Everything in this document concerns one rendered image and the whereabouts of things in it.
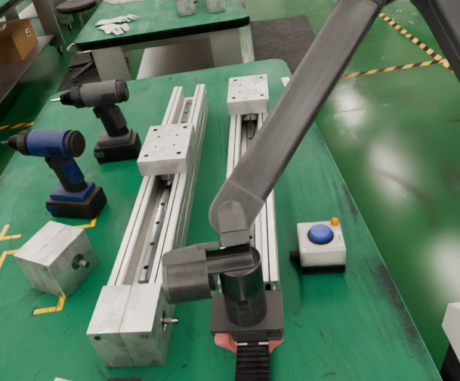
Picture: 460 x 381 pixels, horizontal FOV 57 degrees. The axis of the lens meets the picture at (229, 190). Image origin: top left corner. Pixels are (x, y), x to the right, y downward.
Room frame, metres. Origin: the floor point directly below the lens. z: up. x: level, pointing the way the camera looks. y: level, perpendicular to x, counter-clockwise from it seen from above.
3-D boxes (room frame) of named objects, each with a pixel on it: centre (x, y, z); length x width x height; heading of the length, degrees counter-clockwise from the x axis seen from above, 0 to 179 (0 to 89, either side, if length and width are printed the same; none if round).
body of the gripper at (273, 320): (0.37, 0.00, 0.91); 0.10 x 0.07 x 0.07; 82
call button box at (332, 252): (0.55, -0.14, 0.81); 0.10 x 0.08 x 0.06; 82
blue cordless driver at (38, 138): (0.84, 0.39, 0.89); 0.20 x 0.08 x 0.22; 71
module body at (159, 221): (0.87, 0.13, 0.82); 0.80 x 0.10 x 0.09; 172
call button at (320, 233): (0.55, -0.15, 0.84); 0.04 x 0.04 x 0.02
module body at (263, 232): (0.84, -0.06, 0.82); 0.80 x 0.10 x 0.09; 172
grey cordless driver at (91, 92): (1.06, 0.32, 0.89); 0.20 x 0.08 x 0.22; 88
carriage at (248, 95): (1.09, -0.10, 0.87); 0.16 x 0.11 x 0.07; 172
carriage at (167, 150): (0.87, 0.13, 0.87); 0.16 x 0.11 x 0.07; 172
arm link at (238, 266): (0.37, 0.01, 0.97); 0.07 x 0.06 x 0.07; 89
